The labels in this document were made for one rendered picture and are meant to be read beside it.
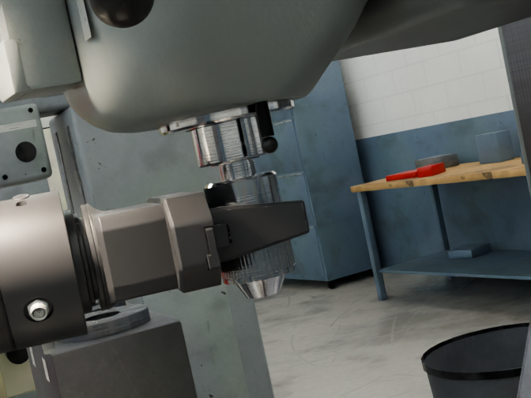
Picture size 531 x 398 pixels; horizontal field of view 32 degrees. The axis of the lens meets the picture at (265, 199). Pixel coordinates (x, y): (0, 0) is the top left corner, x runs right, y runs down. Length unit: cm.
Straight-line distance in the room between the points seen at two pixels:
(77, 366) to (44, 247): 32
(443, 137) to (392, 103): 69
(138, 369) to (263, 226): 33
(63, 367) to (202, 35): 42
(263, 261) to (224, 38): 14
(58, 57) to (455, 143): 669
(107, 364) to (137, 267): 32
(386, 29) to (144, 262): 22
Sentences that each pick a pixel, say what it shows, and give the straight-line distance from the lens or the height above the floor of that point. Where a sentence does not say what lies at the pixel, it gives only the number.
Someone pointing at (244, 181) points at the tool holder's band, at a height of 127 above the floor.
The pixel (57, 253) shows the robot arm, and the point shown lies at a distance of 53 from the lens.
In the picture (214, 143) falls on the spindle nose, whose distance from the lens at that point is 56.
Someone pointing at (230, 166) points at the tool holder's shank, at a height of 128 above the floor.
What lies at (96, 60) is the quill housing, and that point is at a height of 135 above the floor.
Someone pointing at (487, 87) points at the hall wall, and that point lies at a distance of 682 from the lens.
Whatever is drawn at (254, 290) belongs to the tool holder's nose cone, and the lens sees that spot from 57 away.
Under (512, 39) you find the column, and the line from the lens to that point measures 90.
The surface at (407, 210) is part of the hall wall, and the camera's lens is 785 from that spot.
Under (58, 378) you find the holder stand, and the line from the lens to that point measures 84.
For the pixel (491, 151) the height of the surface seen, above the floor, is 96.
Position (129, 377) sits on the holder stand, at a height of 111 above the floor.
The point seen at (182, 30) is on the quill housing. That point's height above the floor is 135.
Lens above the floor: 128
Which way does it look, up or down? 3 degrees down
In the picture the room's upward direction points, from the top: 12 degrees counter-clockwise
